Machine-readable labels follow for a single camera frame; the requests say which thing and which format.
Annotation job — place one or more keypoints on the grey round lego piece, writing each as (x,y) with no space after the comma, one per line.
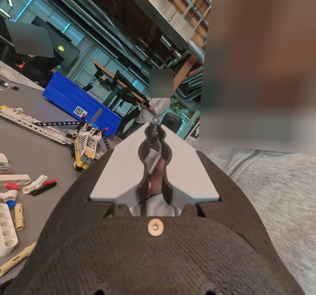
(4,167)

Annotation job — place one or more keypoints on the lego instruction sheet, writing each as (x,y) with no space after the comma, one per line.
(14,75)

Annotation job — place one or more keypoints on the blue plastic storage bin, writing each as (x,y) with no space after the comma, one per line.
(74,97)

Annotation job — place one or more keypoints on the black lego axle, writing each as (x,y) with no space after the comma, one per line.
(43,190)

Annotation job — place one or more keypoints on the white pointed lego panel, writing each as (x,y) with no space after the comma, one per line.
(2,158)

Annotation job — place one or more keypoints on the person's right hand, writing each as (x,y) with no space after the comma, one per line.
(155,180)

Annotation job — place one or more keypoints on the blue lego gear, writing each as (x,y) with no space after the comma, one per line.
(10,204)

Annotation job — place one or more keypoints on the white curved lego panel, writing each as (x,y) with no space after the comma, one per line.
(34,184)

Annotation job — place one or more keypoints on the black lego connector piece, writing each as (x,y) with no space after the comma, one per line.
(155,128)

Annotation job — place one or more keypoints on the long tan lego axle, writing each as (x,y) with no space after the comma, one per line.
(17,258)

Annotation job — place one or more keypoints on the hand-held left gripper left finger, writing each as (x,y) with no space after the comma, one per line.
(116,176)

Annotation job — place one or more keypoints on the white yellow lego helicopter model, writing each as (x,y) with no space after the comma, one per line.
(86,141)

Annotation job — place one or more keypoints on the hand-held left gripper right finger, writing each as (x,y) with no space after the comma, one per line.
(188,174)

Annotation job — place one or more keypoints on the red lego pin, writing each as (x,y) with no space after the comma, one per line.
(12,186)

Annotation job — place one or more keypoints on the white lego connector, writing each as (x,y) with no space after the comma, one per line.
(8,195)

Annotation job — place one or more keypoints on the wooden standing desk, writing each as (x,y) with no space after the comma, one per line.
(116,75)

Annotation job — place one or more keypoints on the black display screen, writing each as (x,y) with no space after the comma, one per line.
(69,50)

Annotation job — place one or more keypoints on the red and black pins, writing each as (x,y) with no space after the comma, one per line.
(50,182)

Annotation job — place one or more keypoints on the tan lego pin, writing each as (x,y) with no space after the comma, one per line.
(19,217)

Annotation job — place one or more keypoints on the silver ventilation duct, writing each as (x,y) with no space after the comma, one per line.
(196,49)

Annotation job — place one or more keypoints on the thick white lego beam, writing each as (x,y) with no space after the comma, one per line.
(6,230)

